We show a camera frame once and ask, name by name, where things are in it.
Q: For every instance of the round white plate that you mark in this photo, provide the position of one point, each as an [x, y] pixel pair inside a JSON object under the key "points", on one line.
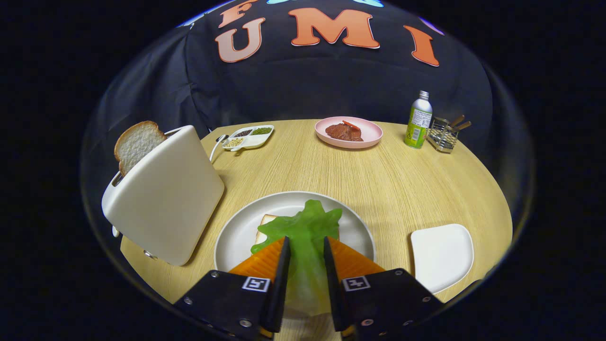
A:
{"points": [[236, 232]]}

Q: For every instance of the white toaster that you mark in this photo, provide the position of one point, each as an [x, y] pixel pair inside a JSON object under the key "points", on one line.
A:
{"points": [[165, 199]]}

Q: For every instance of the green lettuce leaf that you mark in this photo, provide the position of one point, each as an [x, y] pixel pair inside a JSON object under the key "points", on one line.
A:
{"points": [[305, 232]]}

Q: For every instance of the metal bottle with green label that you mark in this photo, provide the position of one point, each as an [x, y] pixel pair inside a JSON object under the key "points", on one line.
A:
{"points": [[416, 128]]}

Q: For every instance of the brown crust bread slice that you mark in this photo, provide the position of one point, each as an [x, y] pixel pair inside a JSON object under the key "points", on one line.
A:
{"points": [[135, 142]]}

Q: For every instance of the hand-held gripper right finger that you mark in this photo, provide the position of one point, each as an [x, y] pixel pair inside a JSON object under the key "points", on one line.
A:
{"points": [[334, 293]]}

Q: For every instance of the black backdrop cloth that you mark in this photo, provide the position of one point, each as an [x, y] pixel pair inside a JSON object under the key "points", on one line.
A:
{"points": [[284, 90]]}

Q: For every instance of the pile of yellow beans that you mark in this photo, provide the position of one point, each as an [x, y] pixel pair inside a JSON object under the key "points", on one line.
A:
{"points": [[235, 142]]}

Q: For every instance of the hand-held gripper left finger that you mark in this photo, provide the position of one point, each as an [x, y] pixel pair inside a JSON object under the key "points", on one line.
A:
{"points": [[279, 293]]}

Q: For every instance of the pink plate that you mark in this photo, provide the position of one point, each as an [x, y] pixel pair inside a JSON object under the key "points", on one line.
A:
{"points": [[374, 135]]}

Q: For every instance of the pile of dark beans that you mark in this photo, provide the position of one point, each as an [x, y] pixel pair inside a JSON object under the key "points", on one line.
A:
{"points": [[243, 133]]}

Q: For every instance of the small red food strip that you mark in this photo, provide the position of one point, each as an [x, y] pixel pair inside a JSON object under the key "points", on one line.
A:
{"points": [[351, 125]]}

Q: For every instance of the brown wooden stick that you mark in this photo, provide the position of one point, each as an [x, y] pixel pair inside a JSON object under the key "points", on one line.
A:
{"points": [[464, 125], [458, 120]]}

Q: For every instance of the red meat slice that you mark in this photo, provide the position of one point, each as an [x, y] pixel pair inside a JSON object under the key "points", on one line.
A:
{"points": [[343, 133]]}

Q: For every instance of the white divided dish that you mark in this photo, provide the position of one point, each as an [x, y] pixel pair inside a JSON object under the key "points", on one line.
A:
{"points": [[256, 141]]}

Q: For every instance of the white bread slice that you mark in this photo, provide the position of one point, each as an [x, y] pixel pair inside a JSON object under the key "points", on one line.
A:
{"points": [[265, 222]]}

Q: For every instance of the pile of green beans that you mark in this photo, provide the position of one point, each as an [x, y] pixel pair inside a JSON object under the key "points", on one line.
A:
{"points": [[262, 130]]}

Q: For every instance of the white square plate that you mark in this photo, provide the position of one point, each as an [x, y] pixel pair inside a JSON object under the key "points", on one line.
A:
{"points": [[440, 255]]}

